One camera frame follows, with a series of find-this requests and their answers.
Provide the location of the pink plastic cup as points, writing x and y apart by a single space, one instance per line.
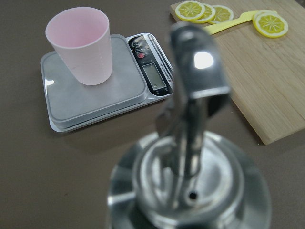
81 38

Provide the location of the lemon slice top right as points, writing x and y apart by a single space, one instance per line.
189 10

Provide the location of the lemon slice middle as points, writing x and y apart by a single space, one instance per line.
209 14

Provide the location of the bamboo cutting board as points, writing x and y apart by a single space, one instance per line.
267 75

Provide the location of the clear glass sauce bottle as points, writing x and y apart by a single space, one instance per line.
182 176

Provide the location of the digital kitchen scale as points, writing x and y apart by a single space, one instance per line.
141 75

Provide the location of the yellow plastic knife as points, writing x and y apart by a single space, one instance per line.
216 28

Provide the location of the lemon slice bottom behind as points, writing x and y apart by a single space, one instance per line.
263 11

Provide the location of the lemon slice lower stack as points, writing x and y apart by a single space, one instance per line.
222 14

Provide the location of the lemon slice bottom front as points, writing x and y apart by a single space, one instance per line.
270 25

